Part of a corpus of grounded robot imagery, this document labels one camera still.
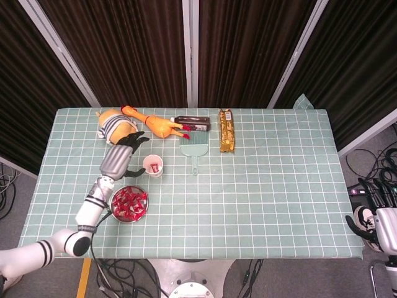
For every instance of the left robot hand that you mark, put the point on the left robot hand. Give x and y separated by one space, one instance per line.
116 161

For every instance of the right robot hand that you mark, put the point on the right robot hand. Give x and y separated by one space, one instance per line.
387 229

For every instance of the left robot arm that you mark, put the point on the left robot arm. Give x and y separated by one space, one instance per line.
90 211

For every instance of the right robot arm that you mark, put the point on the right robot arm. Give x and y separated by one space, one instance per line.
391 273

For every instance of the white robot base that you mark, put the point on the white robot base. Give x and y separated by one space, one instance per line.
192 267

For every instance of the white paper cup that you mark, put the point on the white paper cup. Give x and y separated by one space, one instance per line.
148 161

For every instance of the yellow striped plush toy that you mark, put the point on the yellow striped plush toy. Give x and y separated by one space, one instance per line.
113 124

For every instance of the black power strip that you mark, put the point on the black power strip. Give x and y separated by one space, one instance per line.
356 191

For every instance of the grey metal tube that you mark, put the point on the grey metal tube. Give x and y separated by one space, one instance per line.
373 279

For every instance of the orange rubber chicken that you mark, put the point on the orange rubber chicken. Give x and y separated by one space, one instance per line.
158 125

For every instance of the round steel plate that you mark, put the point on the round steel plate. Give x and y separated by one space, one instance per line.
130 220

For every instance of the light green comb brush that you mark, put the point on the light green comb brush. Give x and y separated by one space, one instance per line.
192 150

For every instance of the dark grape juice carton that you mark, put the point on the dark grape juice carton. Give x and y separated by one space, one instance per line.
193 119

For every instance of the dark brown curtain panel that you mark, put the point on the dark brown curtain panel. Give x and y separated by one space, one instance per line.
248 46
24 93
356 62
124 46

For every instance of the gold foil snack pack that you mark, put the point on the gold foil snack pack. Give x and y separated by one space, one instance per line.
227 133

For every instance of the yellow floor tape strip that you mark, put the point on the yellow floor tape strip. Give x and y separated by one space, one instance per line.
83 279

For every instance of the green checked tablecloth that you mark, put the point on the green checked tablecloth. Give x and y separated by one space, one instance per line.
248 201

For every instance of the white shoe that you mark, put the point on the white shoe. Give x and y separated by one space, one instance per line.
10 282

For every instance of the grey partition frame rail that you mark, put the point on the grey partition frame rail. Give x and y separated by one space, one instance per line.
18 167
366 133

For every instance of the grey partition frame post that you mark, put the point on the grey partition frame post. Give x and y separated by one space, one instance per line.
300 46
190 46
56 46

